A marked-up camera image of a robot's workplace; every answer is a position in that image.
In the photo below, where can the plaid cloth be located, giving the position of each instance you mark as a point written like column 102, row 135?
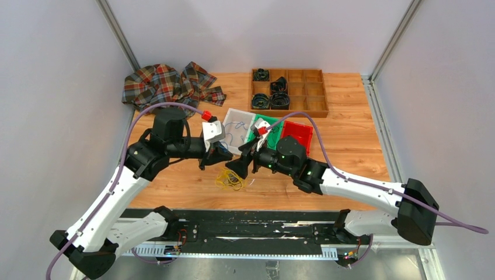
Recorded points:
column 160, row 83

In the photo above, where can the green plastic bin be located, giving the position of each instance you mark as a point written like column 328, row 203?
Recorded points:
column 275, row 133

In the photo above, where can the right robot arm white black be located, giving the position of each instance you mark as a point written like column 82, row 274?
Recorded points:
column 406, row 209

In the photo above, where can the rolled belt top left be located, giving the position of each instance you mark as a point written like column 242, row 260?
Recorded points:
column 261, row 75

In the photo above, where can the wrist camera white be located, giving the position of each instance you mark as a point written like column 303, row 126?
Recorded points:
column 213, row 132
column 260, row 132

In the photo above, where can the rolled belt bottom left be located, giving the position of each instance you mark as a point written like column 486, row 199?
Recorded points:
column 260, row 101

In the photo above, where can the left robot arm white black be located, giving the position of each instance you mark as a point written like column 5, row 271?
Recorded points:
column 93, row 244

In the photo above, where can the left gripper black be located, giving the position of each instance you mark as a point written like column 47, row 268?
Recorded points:
column 217, row 153

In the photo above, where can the red plastic bin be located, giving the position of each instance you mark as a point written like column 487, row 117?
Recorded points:
column 301, row 132

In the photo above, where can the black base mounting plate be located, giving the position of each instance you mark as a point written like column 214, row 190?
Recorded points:
column 261, row 232

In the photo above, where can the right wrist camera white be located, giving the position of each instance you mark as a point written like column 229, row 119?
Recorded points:
column 260, row 132

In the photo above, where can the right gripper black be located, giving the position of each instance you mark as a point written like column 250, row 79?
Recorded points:
column 240, row 165

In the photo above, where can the rolled belt bottom right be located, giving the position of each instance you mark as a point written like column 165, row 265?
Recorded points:
column 279, row 101

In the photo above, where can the wooden compartment tray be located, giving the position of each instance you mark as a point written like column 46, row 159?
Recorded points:
column 306, row 89

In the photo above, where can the rolled belt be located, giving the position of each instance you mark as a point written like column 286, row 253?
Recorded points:
column 279, row 101
column 261, row 75
column 260, row 101
column 279, row 86

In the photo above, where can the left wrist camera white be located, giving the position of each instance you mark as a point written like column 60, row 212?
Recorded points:
column 213, row 132

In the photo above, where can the white plastic bin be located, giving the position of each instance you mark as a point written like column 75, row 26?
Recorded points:
column 237, row 124

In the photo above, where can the rolled belt middle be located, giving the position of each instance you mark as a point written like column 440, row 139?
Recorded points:
column 279, row 86

